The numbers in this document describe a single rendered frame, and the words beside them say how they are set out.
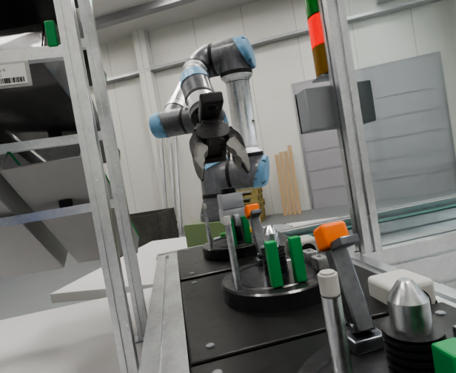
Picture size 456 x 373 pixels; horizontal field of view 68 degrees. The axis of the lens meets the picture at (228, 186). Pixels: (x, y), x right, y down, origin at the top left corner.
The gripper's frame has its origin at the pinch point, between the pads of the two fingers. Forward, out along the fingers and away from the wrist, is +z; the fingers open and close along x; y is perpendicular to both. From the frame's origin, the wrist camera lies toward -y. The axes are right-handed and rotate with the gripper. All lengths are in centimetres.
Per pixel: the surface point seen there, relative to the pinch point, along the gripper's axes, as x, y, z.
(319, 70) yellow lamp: -16.8, -17.8, -3.1
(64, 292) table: 46, 49, -5
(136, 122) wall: 65, 543, -667
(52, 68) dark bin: 23.9, -22.7, -4.2
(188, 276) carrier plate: 10.6, 1.9, 19.1
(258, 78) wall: -240, 420, -616
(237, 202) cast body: -1.0, 2.7, 6.2
